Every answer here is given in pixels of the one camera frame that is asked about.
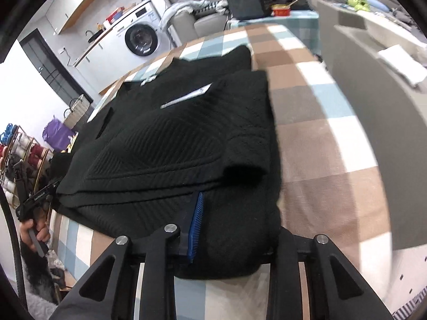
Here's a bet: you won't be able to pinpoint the person's left forearm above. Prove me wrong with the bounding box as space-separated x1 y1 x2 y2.
20 240 68 302

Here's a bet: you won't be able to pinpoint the white washing machine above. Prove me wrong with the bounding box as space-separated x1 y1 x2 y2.
115 0 171 57

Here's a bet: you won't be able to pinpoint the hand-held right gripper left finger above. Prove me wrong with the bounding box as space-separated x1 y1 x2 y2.
50 191 206 320

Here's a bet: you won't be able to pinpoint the purple bag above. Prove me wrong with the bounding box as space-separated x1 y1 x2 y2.
43 116 73 153

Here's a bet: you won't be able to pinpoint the beige low partition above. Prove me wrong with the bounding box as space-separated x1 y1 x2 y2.
317 0 427 135

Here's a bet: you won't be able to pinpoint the grey sofa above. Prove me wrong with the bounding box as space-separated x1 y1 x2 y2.
165 0 241 39

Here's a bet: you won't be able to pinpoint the red basket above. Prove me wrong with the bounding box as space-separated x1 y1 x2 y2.
106 7 126 22

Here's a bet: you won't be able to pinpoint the shoe rack with shoes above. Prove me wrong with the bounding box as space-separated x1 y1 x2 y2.
0 123 54 207

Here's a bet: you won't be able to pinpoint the light blue cloth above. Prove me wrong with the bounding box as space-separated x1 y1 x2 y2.
159 1 201 29

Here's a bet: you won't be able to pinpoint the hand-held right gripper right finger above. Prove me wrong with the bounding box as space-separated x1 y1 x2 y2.
266 227 395 320

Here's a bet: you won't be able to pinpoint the woven laundry basket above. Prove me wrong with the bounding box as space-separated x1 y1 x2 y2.
65 94 93 131

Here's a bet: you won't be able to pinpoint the white lower cabinets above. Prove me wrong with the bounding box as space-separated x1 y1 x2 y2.
73 23 134 74

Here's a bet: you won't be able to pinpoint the side table with teal cloth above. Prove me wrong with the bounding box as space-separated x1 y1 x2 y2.
228 8 320 58

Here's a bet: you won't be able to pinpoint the white cabinets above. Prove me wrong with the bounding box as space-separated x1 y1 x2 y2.
73 23 134 74
45 0 111 36

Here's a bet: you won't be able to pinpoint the black cable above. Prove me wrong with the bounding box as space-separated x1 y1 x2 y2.
0 187 28 309

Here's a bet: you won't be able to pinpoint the black knit sweater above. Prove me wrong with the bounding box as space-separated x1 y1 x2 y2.
49 45 283 279

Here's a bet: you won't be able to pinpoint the white upper cabinets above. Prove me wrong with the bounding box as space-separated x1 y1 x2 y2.
45 0 111 36

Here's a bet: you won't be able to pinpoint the houndstooth cushion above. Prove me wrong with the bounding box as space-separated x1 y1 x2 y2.
193 1 228 16

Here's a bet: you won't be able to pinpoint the black laptop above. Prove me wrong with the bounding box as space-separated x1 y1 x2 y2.
227 0 271 21

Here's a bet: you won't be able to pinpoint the red bowl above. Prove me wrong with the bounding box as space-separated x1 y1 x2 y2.
271 4 293 17

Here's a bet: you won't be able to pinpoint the checkered tablecloth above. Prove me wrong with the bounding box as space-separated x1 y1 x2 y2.
49 23 427 320

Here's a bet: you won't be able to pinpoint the person's left hand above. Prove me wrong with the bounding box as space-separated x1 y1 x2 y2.
19 218 52 253

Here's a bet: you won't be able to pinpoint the white paper sheet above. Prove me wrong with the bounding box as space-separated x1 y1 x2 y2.
377 44 427 87

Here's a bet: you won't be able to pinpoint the black framed door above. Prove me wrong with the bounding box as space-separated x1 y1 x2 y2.
19 28 94 104

